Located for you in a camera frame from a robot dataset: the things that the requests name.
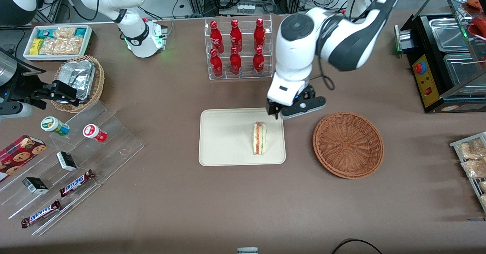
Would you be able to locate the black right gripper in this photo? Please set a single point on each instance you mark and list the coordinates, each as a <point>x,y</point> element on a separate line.
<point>19,85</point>

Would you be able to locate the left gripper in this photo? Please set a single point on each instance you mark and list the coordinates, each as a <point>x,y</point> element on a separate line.
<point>274,109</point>

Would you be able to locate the triangular layered sandwich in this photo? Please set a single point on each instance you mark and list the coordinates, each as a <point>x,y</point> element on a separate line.
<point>259,138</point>

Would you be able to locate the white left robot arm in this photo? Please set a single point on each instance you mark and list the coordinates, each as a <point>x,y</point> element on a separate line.
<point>296,52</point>

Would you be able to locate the tan wicker basket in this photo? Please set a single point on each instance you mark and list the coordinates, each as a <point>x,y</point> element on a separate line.
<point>99,79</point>

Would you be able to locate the cream rectangular serving tray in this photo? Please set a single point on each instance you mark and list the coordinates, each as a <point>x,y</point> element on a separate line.
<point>228,140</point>

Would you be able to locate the round brown wicker basket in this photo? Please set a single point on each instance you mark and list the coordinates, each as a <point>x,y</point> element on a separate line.
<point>347,145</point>

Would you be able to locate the silver foil package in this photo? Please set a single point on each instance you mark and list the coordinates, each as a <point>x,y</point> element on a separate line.
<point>78,77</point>

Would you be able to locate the green lid snack cup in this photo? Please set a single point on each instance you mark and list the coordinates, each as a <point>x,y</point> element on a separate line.
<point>53,125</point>

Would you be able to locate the clear acrylic bottle rack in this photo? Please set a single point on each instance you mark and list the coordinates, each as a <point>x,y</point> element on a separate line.
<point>245,77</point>

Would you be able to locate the clear bag of crackers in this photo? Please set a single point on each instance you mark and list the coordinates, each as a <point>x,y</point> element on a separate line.
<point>60,46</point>
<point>64,32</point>

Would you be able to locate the red lid snack cup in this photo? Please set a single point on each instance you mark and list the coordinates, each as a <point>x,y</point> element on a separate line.
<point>94,132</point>

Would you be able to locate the red cola bottle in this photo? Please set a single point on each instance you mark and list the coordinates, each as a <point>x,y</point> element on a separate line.
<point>216,33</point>
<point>258,62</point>
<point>216,64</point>
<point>235,63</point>
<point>259,30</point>
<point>235,32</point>

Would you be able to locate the white rectangular snack bin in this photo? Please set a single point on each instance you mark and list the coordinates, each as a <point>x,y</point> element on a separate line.
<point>27,54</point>

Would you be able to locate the yellow snack packet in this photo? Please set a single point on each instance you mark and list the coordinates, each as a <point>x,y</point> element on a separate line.
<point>36,46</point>

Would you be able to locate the teal snack packet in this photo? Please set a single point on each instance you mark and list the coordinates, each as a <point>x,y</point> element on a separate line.
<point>80,32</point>
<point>46,33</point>

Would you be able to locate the small black box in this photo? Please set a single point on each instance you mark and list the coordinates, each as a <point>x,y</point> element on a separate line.
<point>35,185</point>
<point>66,161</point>

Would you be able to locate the clear acrylic step display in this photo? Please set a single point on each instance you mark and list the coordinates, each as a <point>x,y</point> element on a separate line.
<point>117,140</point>

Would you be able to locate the red cookie box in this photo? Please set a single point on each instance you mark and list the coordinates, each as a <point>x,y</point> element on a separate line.
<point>19,155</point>

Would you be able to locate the Snickers chocolate bar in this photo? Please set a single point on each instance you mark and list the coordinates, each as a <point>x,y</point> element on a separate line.
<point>41,213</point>
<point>76,183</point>

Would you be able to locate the white power strip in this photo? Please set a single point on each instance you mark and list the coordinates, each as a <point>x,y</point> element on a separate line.
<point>245,8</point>

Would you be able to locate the small grey device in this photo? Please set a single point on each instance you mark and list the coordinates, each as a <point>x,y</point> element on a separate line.
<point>247,251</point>

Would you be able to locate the grey box with green light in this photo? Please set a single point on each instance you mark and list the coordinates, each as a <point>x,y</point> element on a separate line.
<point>403,37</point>

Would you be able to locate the black food warmer yellow panel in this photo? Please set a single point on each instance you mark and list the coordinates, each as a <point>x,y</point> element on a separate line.
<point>427,79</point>

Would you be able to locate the steel pan in warmer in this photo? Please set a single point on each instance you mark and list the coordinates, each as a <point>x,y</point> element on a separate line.
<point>461,70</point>
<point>448,33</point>

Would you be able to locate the clear bag of snacks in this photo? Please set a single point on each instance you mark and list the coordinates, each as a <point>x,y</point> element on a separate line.
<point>483,186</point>
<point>483,201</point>
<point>471,149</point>
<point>474,168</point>

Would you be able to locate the red food piece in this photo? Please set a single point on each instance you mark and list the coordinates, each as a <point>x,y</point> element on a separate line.
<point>480,26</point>

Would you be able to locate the orange food piece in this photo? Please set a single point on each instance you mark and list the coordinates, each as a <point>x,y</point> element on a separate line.
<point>476,2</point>

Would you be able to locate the small blue object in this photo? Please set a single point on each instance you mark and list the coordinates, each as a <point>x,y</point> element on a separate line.
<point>476,220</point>

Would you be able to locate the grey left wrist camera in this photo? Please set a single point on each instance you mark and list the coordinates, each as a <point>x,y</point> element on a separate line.
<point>303,108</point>

